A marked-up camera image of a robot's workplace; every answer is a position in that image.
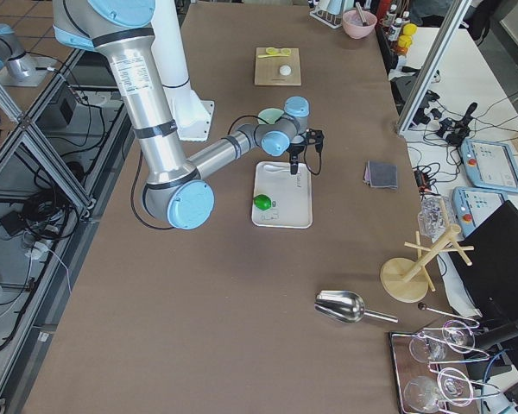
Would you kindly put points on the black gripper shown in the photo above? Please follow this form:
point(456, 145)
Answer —
point(295, 150)

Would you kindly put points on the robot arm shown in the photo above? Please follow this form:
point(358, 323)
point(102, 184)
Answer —
point(142, 43)

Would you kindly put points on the light green bowl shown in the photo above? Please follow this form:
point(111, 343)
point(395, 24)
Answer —
point(269, 115)

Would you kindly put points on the pink bowl with ice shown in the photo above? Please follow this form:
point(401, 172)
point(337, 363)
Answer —
point(353, 25)

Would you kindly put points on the cream rectangular tray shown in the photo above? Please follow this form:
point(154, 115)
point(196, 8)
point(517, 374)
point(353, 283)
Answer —
point(290, 196)

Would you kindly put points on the green lime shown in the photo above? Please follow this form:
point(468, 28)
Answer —
point(262, 202)

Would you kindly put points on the grey folded cloth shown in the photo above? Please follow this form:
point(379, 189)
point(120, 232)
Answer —
point(380, 175)

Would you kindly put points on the wooden cutting board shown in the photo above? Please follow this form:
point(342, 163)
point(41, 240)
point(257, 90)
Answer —
point(267, 70)

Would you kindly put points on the yellow plastic knife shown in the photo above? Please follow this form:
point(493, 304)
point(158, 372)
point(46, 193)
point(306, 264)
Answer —
point(271, 55)

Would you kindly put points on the metal scoop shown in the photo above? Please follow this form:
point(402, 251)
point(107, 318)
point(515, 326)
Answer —
point(347, 307)

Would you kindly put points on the wooden mug tree stand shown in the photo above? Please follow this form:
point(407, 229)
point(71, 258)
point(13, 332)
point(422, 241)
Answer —
point(408, 281)

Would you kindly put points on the lower blue teach pendant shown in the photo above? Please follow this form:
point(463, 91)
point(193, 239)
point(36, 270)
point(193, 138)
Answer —
point(474, 205)

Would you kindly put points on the blue teach pendant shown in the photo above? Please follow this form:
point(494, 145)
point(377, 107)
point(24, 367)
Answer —
point(474, 205)
point(490, 165)

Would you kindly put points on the upper blue teach pendant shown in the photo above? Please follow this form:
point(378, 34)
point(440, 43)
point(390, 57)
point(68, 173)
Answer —
point(490, 165)

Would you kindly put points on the black monitor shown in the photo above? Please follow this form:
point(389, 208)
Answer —
point(492, 279)

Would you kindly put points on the wine glass far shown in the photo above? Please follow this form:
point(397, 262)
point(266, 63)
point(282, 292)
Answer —
point(434, 344)

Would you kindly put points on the wine glass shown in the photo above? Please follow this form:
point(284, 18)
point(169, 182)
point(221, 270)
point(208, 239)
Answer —
point(434, 344)
point(450, 389)

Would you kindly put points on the black glass rack tray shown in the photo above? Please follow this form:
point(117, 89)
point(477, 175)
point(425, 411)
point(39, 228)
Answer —
point(431, 370)

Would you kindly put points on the wine glass near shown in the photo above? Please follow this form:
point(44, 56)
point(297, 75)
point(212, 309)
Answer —
point(450, 389)

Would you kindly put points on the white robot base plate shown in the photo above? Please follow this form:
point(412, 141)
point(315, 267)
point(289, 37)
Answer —
point(196, 121)

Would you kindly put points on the aluminium frame post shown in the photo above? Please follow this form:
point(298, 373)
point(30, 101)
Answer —
point(452, 20)

